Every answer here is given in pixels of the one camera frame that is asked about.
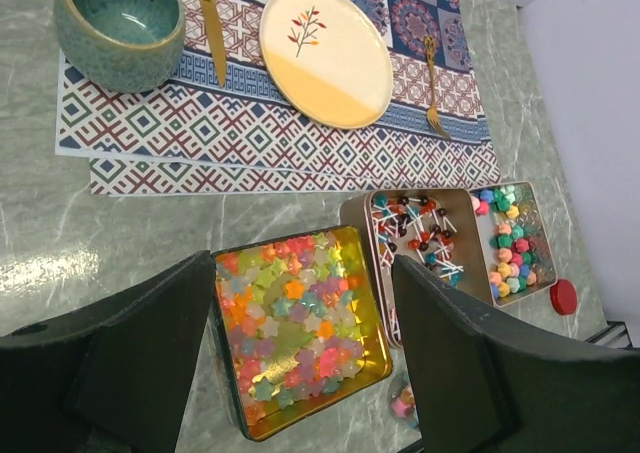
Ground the aluminium frame rail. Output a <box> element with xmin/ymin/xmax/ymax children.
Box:
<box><xmin>586</xmin><ymin>322</ymin><xmax>635</xmax><ymax>350</ymax></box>

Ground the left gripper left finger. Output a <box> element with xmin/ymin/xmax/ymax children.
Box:
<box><xmin>1</xmin><ymin>251</ymin><xmax>215</xmax><ymax>452</ymax></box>

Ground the tin of pastel star candies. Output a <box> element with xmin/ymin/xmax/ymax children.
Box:
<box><xmin>470</xmin><ymin>181</ymin><xmax>558</xmax><ymax>307</ymax></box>

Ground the gold fork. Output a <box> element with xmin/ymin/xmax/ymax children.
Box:
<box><xmin>424</xmin><ymin>36</ymin><xmax>451</xmax><ymax>140</ymax></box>

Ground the red jar lid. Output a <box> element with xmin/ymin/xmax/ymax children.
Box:
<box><xmin>549</xmin><ymin>279</ymin><xmax>578</xmax><ymax>316</ymax></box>

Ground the cream and orange plate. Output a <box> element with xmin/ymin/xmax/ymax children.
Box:
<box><xmin>259</xmin><ymin>0</ymin><xmax>393</xmax><ymax>130</ymax></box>

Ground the gold tin of gummy stars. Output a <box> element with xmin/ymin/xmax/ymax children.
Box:
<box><xmin>210</xmin><ymin>225</ymin><xmax>393</xmax><ymax>442</ymax></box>

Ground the gold knife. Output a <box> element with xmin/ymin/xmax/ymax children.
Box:
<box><xmin>199</xmin><ymin>0</ymin><xmax>227</xmax><ymax>87</ymax></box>

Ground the clear glass jar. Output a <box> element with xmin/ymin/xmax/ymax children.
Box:
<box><xmin>388</xmin><ymin>370</ymin><xmax>419</xmax><ymax>430</ymax></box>

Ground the tin of lollipops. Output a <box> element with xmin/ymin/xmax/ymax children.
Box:
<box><xmin>340</xmin><ymin>188</ymin><xmax>493</xmax><ymax>349</ymax></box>

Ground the green ceramic mug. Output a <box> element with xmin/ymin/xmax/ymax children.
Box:
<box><xmin>53</xmin><ymin>0</ymin><xmax>186</xmax><ymax>93</ymax></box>

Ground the patterned placemat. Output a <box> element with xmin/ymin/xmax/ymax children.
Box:
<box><xmin>56</xmin><ymin>0</ymin><xmax>501</xmax><ymax>195</ymax></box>

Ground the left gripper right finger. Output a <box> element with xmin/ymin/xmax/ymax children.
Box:
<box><xmin>392</xmin><ymin>256</ymin><xmax>639</xmax><ymax>452</ymax></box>

